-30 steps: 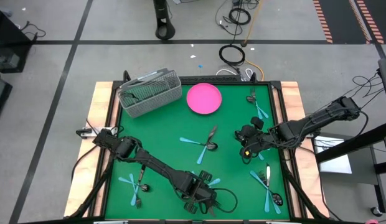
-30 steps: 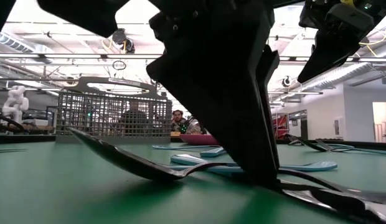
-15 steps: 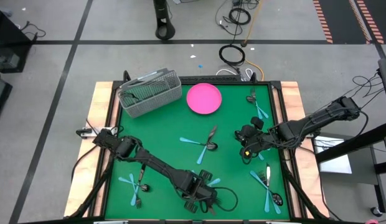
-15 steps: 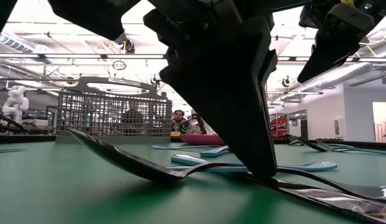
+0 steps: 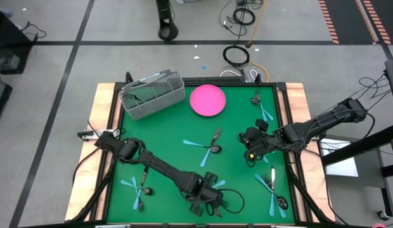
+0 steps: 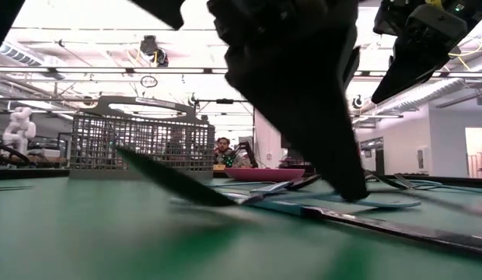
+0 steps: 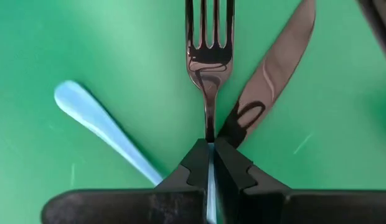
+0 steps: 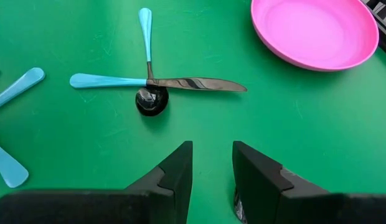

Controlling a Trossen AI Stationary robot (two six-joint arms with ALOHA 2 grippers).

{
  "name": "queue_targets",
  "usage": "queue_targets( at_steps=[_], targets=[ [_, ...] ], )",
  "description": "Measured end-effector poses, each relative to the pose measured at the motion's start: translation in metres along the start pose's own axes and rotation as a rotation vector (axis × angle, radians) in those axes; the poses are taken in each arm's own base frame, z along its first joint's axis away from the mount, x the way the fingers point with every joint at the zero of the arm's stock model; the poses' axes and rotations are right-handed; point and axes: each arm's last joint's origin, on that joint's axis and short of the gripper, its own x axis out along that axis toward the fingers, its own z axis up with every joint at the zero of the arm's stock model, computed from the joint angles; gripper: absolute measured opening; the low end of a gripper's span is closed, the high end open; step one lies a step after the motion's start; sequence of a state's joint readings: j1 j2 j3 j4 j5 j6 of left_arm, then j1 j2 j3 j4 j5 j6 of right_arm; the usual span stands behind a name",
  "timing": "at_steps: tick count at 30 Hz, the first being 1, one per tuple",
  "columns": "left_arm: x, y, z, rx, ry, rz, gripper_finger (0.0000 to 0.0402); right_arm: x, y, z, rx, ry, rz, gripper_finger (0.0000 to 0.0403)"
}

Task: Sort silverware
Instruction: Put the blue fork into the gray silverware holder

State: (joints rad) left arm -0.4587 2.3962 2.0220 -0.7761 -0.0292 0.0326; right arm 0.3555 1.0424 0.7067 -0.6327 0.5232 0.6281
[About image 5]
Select black cabinet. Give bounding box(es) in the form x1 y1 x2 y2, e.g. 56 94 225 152
0 6 34 75

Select grey wire cutlery basket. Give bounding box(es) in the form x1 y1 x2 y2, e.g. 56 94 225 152
119 68 186 121

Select black equipment case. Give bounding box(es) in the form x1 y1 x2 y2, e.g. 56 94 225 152
0 79 13 127

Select striped-edge black floor mat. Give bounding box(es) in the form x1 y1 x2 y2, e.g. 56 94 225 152
363 0 393 45
318 0 380 45

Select black floor stand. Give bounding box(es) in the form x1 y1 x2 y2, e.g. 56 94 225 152
155 0 180 41

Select green table mat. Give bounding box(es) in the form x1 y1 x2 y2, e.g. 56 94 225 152
106 85 296 224

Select black power adapter cable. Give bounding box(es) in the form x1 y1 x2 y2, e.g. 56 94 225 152
218 0 248 37

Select pink plastic plate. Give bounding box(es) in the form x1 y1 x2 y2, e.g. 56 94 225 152
189 84 227 117

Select black table frame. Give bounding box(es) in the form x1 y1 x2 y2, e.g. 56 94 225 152
65 75 336 228

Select orange floor cable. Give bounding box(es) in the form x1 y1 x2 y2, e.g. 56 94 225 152
250 61 270 83

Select black ribbed cable duct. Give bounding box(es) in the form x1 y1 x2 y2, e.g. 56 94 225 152
183 77 248 84

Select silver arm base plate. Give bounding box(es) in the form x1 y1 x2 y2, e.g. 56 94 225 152
77 129 115 141

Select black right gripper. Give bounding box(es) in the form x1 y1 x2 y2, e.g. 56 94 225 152
239 129 280 166

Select thin black floor cable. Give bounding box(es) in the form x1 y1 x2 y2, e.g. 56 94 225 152
20 21 48 42

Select black cart frame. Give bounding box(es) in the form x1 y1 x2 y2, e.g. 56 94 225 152
319 58 393 219

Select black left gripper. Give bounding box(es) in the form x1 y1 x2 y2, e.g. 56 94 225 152
183 172 225 217

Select coiled black cable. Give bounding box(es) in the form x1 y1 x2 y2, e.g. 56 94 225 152
222 44 251 68
231 7 257 27

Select white floor cable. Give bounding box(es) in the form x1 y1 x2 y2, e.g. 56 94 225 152
219 68 258 82

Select yellow hanging cable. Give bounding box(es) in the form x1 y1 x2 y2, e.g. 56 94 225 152
245 0 269 48

